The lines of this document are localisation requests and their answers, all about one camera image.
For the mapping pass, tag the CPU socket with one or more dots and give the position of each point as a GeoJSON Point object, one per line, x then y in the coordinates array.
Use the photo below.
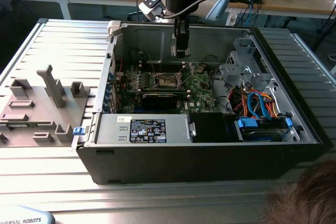
{"type": "Point", "coordinates": [165, 81]}

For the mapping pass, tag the hard disk in blue carrier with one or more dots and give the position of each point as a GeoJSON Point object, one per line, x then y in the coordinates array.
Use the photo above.
{"type": "Point", "coordinates": [262, 129]}

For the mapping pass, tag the brown-haired person's head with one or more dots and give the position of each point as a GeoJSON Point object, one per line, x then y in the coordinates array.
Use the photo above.
{"type": "Point", "coordinates": [304, 197]}

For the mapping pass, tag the grey parts rack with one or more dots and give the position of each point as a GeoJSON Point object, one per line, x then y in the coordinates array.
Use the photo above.
{"type": "Point", "coordinates": [39, 108]}

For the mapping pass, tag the black plastic shroud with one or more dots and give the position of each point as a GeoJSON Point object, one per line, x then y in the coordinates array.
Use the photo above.
{"type": "Point", "coordinates": [210, 127]}

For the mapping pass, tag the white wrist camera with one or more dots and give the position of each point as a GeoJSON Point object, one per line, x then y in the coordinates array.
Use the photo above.
{"type": "Point", "coordinates": [149, 9]}

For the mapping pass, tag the green motherboard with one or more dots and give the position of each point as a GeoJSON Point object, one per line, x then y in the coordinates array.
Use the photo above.
{"type": "Point", "coordinates": [202, 90]}

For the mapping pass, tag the grey metal disk bay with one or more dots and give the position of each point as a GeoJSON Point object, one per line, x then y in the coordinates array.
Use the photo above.
{"type": "Point", "coordinates": [231, 73]}

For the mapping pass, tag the white power adapter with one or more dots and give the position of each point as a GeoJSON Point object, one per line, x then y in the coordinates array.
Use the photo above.
{"type": "Point", "coordinates": [232, 19]}

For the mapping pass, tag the silver CPU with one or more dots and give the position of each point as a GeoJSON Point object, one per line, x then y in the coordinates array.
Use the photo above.
{"type": "Point", "coordinates": [173, 47]}

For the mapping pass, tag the black open PC case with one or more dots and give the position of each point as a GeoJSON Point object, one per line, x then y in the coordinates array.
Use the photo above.
{"type": "Point", "coordinates": [183, 163]}

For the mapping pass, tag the blue plastic case latch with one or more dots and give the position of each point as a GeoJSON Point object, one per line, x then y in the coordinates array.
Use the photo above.
{"type": "Point", "coordinates": [78, 131]}

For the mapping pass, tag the black graphics card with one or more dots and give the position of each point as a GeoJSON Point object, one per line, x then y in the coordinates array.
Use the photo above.
{"type": "Point", "coordinates": [157, 101]}

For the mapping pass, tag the grey power supply unit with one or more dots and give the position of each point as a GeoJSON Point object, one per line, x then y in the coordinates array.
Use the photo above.
{"type": "Point", "coordinates": [110, 129]}

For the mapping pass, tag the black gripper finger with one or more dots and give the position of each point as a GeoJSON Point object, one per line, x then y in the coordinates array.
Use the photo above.
{"type": "Point", "coordinates": [182, 37]}

